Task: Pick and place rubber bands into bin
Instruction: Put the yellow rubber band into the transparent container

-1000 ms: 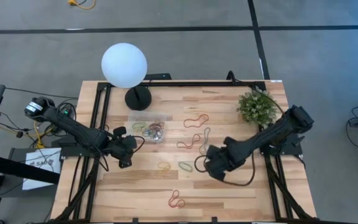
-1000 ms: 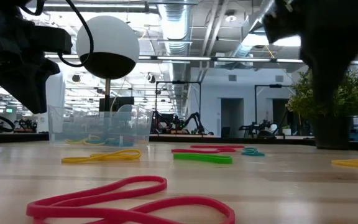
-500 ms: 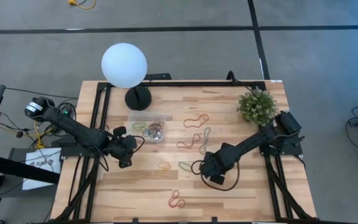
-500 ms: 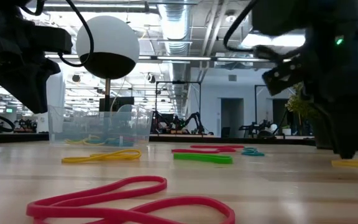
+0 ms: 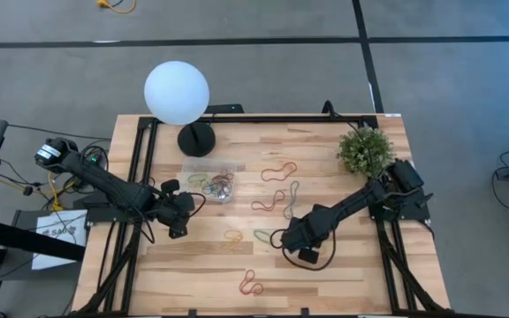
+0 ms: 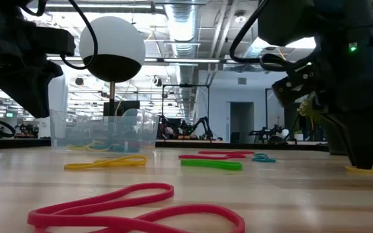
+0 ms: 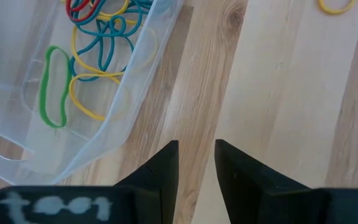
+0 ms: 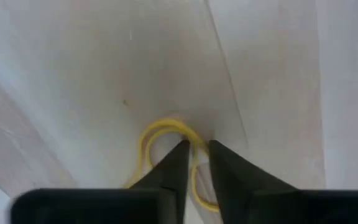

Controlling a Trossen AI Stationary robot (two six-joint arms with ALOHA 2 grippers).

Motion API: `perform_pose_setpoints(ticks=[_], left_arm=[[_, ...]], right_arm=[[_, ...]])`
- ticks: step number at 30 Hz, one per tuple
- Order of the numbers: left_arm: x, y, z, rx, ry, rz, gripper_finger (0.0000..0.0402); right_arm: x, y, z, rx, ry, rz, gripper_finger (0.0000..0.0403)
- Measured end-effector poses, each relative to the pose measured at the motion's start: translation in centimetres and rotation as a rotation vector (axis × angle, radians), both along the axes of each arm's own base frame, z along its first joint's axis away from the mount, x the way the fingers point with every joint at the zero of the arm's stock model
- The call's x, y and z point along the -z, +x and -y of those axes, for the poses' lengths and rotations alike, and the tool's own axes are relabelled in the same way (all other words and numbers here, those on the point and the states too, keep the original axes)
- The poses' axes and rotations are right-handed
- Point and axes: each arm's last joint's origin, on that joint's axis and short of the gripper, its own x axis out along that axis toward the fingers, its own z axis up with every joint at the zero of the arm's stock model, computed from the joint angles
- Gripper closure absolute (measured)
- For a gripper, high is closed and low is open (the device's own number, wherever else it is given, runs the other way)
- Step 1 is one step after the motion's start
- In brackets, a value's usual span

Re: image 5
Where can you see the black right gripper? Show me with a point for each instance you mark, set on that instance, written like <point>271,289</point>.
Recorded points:
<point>307,232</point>

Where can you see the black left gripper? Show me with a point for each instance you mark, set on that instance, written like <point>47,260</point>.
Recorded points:
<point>175,209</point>

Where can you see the clear plastic bin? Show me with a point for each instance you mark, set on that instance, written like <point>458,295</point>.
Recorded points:
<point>188,194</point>

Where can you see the green rubber band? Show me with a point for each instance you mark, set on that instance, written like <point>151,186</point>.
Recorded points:
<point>256,232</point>
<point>189,179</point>

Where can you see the blue rubber band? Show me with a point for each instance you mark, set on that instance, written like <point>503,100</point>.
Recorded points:
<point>206,190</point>

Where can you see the red rubber band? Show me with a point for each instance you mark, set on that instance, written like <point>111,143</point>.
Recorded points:
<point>248,279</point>
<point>273,201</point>
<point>225,176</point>

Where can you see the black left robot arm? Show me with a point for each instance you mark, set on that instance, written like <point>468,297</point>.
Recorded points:
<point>104,183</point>

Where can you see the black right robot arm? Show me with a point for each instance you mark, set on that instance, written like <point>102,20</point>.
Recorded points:
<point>356,203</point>

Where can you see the grey rubber band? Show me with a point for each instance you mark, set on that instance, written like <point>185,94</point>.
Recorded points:
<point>293,199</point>

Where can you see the yellow rubber band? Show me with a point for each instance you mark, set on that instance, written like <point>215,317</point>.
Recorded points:
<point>232,231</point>

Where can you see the orange-red rubber band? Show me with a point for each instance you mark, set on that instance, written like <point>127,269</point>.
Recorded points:
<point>282,169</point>

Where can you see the black box with green light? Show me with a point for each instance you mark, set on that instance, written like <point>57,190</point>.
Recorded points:
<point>94,160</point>

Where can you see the flat black device box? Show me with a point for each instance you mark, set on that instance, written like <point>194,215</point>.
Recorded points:
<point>228,108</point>

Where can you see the white globe table lamp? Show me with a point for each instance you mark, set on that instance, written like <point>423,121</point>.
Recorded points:
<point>176,93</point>

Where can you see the white printed paper sheet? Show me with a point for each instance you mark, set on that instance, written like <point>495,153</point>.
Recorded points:
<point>60,247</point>

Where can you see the small green potted plant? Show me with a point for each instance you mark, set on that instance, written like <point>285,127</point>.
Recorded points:
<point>364,148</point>

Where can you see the black beam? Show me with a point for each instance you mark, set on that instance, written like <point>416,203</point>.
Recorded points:
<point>16,238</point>

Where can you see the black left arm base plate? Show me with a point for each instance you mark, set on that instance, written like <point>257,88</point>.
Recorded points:
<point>104,215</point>

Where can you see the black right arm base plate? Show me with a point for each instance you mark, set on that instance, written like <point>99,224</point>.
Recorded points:
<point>413,214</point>

